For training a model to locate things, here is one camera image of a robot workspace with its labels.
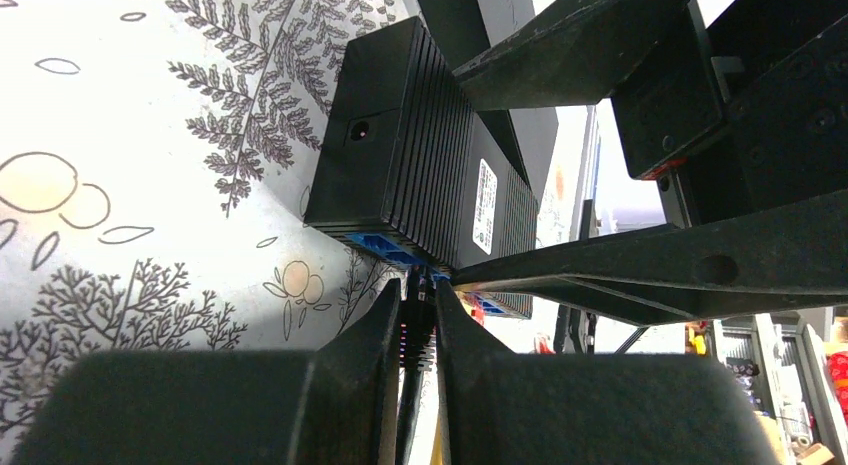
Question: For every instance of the small black adapter box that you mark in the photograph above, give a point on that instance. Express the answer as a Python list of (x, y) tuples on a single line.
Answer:
[(408, 172)]

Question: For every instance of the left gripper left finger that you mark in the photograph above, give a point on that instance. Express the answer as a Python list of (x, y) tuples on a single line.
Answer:
[(333, 405)]

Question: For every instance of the floral patterned table mat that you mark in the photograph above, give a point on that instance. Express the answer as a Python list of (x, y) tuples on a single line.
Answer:
[(157, 157)]

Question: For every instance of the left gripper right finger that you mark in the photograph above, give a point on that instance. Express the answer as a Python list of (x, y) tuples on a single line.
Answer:
[(503, 407)]

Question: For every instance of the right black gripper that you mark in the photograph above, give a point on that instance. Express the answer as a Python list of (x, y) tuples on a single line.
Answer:
[(751, 108)]

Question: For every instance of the black network switch box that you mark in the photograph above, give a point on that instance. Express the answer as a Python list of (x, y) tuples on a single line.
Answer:
[(480, 41)]

